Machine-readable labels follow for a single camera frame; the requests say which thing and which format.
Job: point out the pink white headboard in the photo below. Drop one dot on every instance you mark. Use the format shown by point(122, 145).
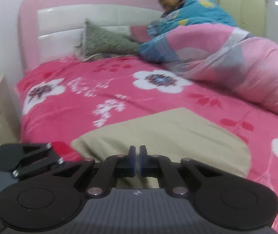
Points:
point(63, 22)

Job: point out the beige pants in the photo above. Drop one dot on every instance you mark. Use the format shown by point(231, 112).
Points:
point(165, 131)

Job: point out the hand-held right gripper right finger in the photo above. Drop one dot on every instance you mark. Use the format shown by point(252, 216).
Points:
point(143, 162)

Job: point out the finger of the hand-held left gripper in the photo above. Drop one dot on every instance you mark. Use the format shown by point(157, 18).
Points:
point(41, 154)

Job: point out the pink grey blue quilt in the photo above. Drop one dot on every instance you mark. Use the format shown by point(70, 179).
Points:
point(239, 61)

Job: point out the dark pink pillow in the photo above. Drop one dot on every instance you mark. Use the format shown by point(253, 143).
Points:
point(140, 33)

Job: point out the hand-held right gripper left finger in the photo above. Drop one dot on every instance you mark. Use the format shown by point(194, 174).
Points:
point(131, 160)

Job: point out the pale yellow wardrobe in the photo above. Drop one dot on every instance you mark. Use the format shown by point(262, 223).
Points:
point(239, 2)

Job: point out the green patterned pillow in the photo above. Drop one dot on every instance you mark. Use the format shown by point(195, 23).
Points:
point(104, 41)

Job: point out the pink floral bed blanket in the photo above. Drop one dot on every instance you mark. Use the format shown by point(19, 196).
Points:
point(80, 90)

